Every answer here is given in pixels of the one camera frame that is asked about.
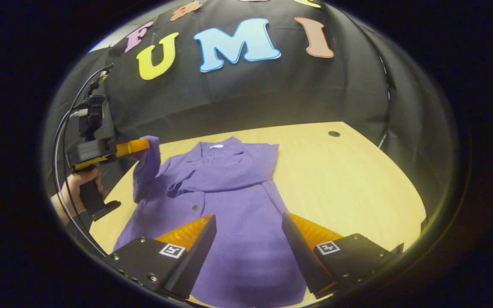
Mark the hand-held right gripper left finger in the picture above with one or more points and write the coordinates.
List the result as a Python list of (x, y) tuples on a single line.
[(197, 256)]

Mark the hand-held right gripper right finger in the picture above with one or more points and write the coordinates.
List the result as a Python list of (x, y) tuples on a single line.
[(302, 256)]

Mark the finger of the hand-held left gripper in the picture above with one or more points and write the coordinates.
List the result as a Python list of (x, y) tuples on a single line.
[(133, 146)]

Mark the purple knit cardigan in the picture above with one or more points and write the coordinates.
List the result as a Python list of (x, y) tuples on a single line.
[(238, 201)]

